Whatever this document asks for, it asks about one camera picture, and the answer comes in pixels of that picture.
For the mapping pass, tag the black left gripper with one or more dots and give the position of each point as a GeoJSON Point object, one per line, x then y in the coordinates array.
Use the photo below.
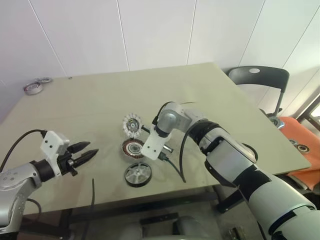
{"type": "Point", "coordinates": [65, 163]}

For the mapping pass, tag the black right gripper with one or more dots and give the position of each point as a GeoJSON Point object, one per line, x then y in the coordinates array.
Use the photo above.
{"type": "Point", "coordinates": [163, 156]}

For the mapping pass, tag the white toothed motor stator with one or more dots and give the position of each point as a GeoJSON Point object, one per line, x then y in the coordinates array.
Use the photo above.
{"type": "Point", "coordinates": [131, 125]}

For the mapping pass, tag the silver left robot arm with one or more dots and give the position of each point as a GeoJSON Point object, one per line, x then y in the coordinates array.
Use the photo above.
{"type": "Point", "coordinates": [15, 180]}

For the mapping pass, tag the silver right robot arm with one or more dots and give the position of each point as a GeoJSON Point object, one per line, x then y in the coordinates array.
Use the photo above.
{"type": "Point", "coordinates": [225, 160]}

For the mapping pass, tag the grey round motor part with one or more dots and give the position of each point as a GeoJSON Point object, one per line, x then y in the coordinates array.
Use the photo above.
{"type": "Point", "coordinates": [274, 122]}

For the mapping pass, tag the beige table cover sheet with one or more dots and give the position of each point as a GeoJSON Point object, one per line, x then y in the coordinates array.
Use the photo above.
{"type": "Point", "coordinates": [100, 105]}

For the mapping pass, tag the black flat bar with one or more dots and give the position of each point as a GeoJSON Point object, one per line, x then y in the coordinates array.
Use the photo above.
{"type": "Point", "coordinates": [158, 218]}

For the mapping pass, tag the small blue item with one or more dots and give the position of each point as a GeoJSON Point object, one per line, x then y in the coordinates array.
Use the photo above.
{"type": "Point", "coordinates": [282, 124]}

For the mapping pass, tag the black folding chair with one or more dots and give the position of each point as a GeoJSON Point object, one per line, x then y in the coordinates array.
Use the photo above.
{"type": "Point", "coordinates": [260, 77]}

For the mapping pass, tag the orange cloth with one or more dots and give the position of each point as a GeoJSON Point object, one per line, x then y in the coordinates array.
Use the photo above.
{"type": "Point", "coordinates": [297, 130]}

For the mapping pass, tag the white flat panel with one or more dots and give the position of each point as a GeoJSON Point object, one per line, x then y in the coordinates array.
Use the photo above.
{"type": "Point", "coordinates": [300, 182]}

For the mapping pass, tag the dark round bearing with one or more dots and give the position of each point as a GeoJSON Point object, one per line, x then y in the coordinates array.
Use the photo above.
{"type": "Point", "coordinates": [303, 147]}

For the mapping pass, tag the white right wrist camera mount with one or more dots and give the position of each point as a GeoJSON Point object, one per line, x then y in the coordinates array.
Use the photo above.
{"type": "Point", "coordinates": [153, 145]}

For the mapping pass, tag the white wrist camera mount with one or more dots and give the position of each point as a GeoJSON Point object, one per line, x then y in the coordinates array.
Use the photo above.
{"type": "Point", "coordinates": [50, 142]}
{"type": "Point", "coordinates": [153, 145]}

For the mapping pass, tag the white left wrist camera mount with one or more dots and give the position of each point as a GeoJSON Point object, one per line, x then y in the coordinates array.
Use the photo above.
{"type": "Point", "coordinates": [50, 142]}

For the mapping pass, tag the black table frame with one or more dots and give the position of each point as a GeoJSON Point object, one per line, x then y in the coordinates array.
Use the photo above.
{"type": "Point", "coordinates": [112, 202]}

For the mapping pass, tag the dark window frame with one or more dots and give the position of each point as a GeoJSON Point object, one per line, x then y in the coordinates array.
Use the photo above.
{"type": "Point", "coordinates": [312, 110]}

